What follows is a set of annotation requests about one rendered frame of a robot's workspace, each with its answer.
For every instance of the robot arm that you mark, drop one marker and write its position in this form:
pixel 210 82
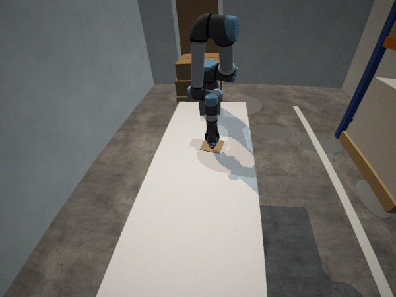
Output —
pixel 224 29

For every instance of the tan square mat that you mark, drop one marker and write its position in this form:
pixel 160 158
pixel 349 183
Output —
pixel 206 147

